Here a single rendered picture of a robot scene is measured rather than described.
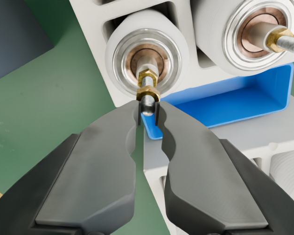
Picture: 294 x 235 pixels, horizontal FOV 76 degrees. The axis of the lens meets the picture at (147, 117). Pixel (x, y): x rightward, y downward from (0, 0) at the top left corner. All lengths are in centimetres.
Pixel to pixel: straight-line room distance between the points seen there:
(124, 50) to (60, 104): 39
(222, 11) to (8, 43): 33
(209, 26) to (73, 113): 44
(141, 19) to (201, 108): 33
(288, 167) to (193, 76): 27
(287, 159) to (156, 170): 26
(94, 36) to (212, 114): 31
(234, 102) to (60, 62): 43
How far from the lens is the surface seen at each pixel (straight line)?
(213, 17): 23
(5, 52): 38
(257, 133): 47
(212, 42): 23
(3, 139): 74
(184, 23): 28
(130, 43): 21
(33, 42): 46
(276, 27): 21
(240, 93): 53
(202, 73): 31
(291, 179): 46
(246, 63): 24
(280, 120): 51
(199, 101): 52
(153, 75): 17
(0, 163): 82
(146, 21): 21
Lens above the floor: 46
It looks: 57 degrees down
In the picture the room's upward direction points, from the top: 179 degrees clockwise
